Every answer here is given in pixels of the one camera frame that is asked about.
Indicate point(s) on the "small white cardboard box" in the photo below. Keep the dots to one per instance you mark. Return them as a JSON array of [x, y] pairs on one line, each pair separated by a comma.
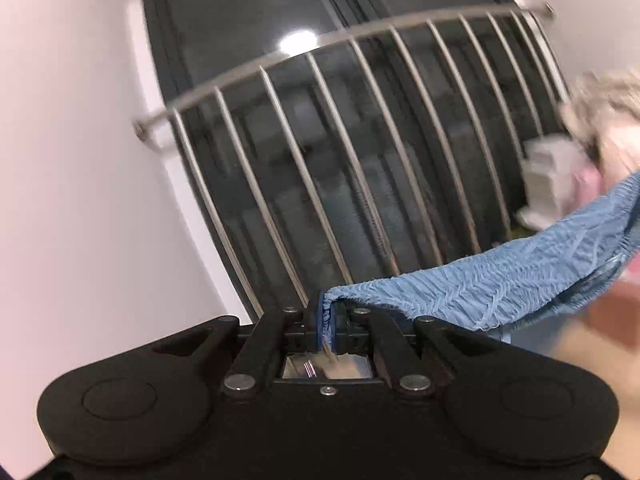
[[545, 177]]

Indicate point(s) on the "blue crinkled garment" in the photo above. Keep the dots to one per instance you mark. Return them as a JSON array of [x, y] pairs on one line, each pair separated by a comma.
[[500, 280]]

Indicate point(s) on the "pink quilt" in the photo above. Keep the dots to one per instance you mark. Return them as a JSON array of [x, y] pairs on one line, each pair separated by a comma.
[[620, 157]]

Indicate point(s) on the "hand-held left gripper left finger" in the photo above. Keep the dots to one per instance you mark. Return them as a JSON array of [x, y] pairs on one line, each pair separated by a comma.
[[316, 327]]

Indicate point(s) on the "wide white cardboard box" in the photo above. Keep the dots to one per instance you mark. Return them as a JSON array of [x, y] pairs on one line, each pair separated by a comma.
[[550, 149]]

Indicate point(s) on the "metal window guard rail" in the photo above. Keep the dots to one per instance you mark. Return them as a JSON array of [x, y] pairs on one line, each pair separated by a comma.
[[350, 36]]

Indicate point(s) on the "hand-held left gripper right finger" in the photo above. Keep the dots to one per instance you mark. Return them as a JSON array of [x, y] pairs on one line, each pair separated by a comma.
[[340, 332]]

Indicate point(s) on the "pink bag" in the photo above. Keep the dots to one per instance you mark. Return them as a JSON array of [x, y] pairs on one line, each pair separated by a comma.
[[587, 187]]

